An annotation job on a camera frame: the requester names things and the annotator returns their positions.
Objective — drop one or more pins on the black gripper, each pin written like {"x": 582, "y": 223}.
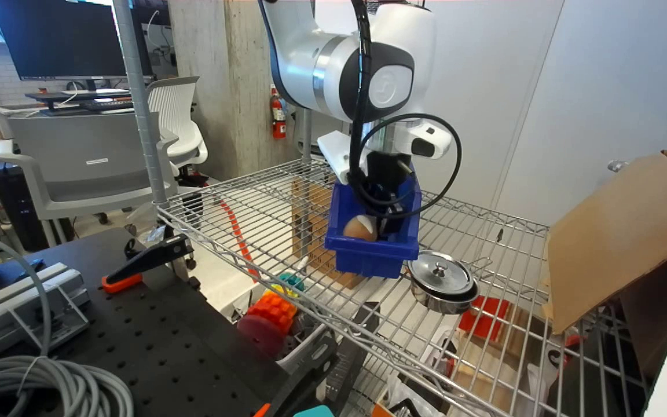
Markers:
{"x": 388, "y": 174}

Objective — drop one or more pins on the round tan toy bread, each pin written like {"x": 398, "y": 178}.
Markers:
{"x": 359, "y": 227}

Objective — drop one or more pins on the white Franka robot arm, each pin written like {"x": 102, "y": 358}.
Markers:
{"x": 325, "y": 61}

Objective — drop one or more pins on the small teal toy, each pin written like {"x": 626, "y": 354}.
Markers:
{"x": 293, "y": 280}

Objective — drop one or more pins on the orange studded toy block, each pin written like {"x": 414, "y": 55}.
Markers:
{"x": 274, "y": 311}

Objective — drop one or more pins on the maroon round toy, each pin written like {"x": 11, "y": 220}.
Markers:
{"x": 259, "y": 337}

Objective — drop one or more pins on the grey metal shelf pole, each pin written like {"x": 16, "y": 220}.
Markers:
{"x": 142, "y": 106}

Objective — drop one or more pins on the blue plastic bin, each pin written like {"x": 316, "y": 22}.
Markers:
{"x": 371, "y": 251}

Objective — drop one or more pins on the round silver metal tin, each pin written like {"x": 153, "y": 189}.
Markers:
{"x": 441, "y": 277}

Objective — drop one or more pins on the brown wooden block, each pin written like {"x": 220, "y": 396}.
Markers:
{"x": 311, "y": 231}

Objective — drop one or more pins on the red plastic object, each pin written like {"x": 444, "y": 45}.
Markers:
{"x": 485, "y": 318}

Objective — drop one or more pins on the red fire extinguisher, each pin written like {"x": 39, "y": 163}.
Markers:
{"x": 279, "y": 118}

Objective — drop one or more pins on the orange-red tube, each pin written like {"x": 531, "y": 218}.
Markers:
{"x": 238, "y": 235}

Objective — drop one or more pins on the teal plastic object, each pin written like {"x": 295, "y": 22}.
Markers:
{"x": 316, "y": 410}

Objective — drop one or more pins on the brown cardboard box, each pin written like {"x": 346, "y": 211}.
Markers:
{"x": 618, "y": 231}

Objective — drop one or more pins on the white office chair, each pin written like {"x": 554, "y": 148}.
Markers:
{"x": 178, "y": 124}

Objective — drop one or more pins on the black perforated board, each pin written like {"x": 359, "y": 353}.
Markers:
{"x": 162, "y": 338}

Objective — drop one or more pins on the grey office chair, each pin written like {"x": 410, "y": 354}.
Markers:
{"x": 85, "y": 159}

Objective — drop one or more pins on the large black monitor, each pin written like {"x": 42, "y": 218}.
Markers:
{"x": 58, "y": 36}

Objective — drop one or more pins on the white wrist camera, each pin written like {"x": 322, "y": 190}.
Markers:
{"x": 429, "y": 142}

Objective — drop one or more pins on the grey aluminium rail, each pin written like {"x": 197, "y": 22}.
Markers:
{"x": 16, "y": 304}

